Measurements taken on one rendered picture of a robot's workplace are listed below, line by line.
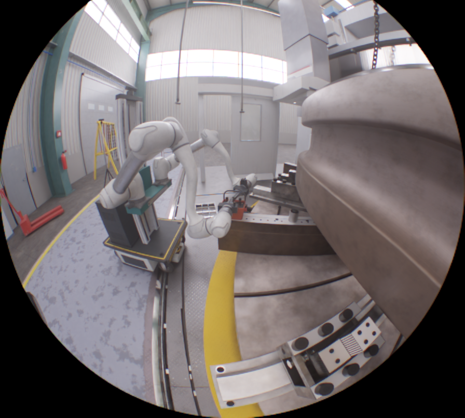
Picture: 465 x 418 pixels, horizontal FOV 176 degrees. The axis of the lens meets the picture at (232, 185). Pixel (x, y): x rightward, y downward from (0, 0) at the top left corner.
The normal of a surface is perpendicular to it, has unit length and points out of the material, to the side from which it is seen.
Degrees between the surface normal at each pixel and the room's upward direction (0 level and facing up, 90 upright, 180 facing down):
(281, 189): 90
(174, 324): 0
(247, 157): 90
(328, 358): 0
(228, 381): 0
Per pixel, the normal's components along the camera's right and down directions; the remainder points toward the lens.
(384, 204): -0.82, -0.50
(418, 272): -0.98, 0.07
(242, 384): 0.01, -0.93
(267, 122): 0.22, 0.36
